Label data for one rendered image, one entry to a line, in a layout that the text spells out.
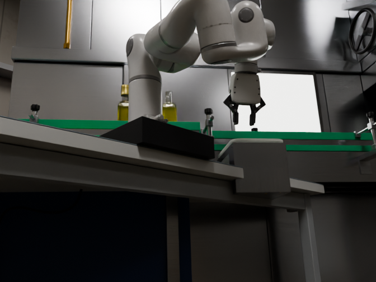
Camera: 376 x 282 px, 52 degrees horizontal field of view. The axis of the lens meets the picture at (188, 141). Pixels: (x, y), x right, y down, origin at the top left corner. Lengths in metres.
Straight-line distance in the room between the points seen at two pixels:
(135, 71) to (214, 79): 0.73
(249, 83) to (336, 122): 0.74
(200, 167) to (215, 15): 0.39
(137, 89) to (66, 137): 0.32
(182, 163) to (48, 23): 1.14
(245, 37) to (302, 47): 1.08
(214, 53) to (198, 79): 0.87
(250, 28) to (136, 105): 0.36
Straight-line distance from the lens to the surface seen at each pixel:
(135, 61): 1.11
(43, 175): 0.83
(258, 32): 0.99
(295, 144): 1.60
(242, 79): 1.30
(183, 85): 1.74
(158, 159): 0.94
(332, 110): 1.96
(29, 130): 0.79
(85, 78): 1.78
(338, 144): 1.69
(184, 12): 0.93
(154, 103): 1.06
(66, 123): 1.40
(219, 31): 0.90
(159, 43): 1.01
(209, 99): 1.73
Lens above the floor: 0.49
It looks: 17 degrees up
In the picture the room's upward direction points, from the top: 2 degrees counter-clockwise
